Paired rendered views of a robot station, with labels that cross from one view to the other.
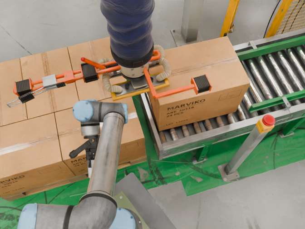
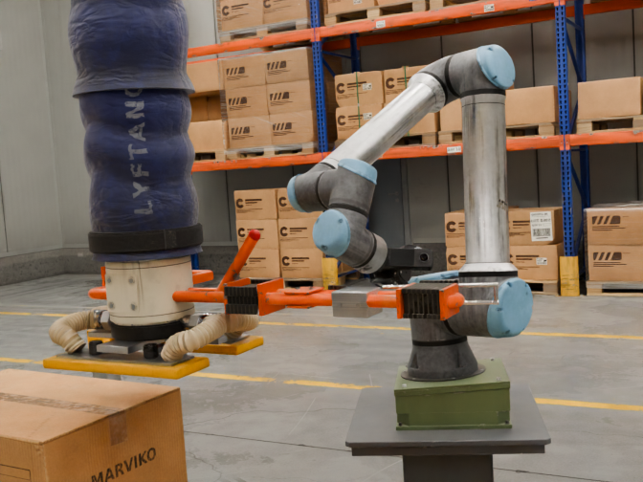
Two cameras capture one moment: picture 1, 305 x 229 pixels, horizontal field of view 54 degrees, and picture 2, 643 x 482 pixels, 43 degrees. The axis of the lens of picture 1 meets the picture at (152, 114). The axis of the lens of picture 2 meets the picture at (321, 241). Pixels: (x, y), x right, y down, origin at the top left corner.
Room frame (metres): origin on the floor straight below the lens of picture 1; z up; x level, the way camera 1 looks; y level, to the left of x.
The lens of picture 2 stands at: (1.92, 1.51, 1.43)
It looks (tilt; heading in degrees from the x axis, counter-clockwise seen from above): 5 degrees down; 225
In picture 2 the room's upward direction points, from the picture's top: 4 degrees counter-clockwise
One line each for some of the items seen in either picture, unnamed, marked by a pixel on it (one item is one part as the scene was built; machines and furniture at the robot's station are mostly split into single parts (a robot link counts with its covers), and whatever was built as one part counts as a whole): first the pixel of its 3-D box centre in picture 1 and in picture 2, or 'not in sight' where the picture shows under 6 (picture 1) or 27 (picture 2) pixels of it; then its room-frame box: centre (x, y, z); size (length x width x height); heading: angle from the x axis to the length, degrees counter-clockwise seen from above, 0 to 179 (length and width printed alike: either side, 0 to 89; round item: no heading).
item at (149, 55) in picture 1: (132, 47); (147, 237); (1.01, 0.10, 1.31); 0.23 x 0.23 x 0.04
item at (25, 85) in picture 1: (24, 87); (428, 300); (0.85, 0.68, 1.20); 0.08 x 0.07 x 0.05; 106
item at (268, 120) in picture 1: (268, 121); not in sight; (0.71, -0.65, 1.02); 0.07 x 0.07 x 0.04
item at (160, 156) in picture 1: (147, 115); not in sight; (1.03, 0.04, 0.47); 0.70 x 0.03 x 0.15; 16
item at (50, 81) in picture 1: (50, 82); (357, 301); (0.88, 0.55, 1.19); 0.07 x 0.07 x 0.04; 16
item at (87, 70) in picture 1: (89, 72); (254, 295); (0.94, 0.34, 1.20); 0.10 x 0.08 x 0.06; 16
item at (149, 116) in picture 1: (147, 109); not in sight; (1.03, 0.04, 0.58); 0.70 x 0.03 x 0.06; 16
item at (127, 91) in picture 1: (139, 84); (184, 335); (0.92, 0.07, 1.09); 0.34 x 0.10 x 0.05; 106
